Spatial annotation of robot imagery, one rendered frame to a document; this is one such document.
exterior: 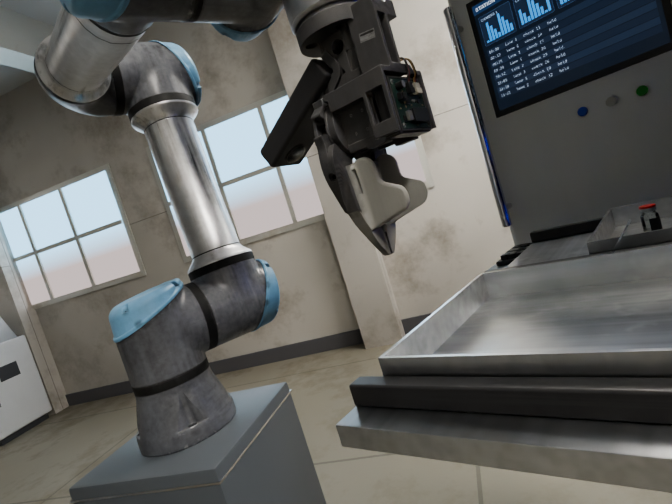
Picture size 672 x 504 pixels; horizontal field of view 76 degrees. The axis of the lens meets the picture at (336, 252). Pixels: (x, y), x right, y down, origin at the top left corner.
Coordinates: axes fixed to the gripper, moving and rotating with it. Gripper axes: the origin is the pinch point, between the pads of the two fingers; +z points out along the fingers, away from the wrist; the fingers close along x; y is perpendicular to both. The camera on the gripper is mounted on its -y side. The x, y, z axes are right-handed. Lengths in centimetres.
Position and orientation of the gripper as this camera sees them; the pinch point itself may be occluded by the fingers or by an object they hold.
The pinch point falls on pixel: (379, 243)
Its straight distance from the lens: 41.7
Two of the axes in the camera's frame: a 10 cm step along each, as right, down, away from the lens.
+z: 2.9, 9.5, 0.8
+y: 7.5, -1.8, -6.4
